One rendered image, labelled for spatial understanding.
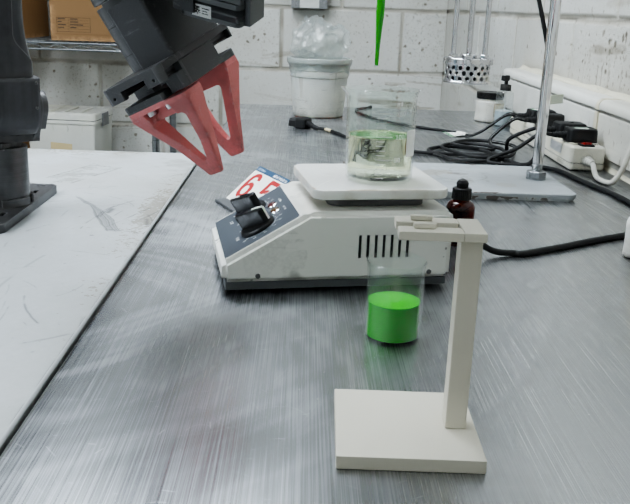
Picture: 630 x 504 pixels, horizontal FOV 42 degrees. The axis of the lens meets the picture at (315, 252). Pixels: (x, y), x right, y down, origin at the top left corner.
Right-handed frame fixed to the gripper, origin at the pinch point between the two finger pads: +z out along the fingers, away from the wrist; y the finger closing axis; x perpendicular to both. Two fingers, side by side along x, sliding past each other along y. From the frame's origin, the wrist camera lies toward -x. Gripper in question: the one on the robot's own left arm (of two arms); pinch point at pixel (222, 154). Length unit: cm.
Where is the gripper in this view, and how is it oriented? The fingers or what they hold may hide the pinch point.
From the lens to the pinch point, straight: 69.2
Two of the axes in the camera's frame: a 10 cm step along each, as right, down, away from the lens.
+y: 4.2, -5.3, 7.3
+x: -7.8, 2.0, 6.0
